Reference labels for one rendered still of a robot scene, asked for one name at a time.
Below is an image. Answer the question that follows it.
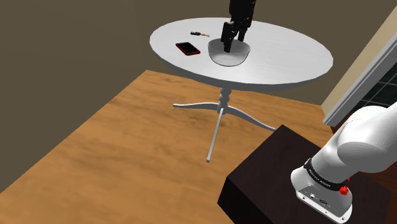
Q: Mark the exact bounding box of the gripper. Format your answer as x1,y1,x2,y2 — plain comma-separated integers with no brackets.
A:
220,0,257,53

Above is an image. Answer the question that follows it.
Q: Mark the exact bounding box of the translucent grey bowl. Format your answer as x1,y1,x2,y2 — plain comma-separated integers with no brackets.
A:
207,38,251,67

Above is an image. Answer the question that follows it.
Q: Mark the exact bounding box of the red smartphone with black screen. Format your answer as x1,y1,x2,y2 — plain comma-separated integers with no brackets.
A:
175,41,202,57

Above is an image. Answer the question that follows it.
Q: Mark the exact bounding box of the round white pedestal table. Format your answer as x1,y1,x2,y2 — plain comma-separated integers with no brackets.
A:
149,17,334,164

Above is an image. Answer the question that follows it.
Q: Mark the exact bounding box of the grey door frame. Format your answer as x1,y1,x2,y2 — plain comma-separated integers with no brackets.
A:
322,31,397,127

